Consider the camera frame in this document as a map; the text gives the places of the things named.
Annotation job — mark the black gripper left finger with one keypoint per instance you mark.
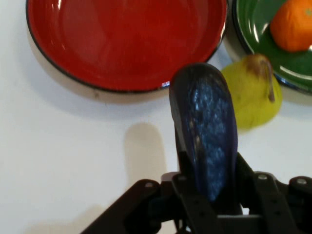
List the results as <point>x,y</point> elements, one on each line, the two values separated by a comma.
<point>170,209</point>

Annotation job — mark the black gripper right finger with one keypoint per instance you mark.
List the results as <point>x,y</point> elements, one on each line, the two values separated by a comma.
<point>275,207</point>

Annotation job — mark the purple toy eggplant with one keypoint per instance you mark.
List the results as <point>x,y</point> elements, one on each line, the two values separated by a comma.
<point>207,131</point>

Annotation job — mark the yellow-green toy pear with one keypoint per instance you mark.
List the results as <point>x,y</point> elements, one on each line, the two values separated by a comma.
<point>253,97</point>

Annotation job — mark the green plate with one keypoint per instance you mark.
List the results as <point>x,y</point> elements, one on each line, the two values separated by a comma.
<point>290,65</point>

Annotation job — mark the red plate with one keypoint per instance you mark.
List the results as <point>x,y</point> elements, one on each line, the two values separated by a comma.
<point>126,44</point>

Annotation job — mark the orange toy tangerine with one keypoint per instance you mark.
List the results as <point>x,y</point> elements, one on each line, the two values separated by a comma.
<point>292,26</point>

